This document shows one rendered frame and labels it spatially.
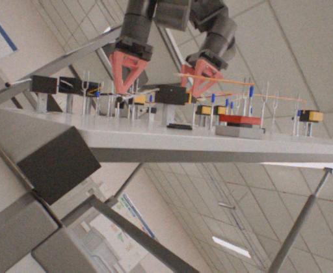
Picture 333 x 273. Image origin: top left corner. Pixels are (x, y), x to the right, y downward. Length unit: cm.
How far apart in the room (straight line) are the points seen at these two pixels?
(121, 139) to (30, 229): 13
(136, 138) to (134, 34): 34
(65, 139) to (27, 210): 8
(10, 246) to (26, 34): 818
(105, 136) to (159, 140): 7
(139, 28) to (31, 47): 776
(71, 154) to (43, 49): 810
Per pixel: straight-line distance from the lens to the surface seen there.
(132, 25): 67
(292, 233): 89
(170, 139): 38
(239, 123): 52
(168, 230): 951
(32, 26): 853
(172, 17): 67
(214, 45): 75
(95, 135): 34
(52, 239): 35
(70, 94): 137
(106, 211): 144
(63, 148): 33
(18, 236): 34
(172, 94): 68
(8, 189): 42
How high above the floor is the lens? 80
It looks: 24 degrees up
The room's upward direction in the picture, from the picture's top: 51 degrees clockwise
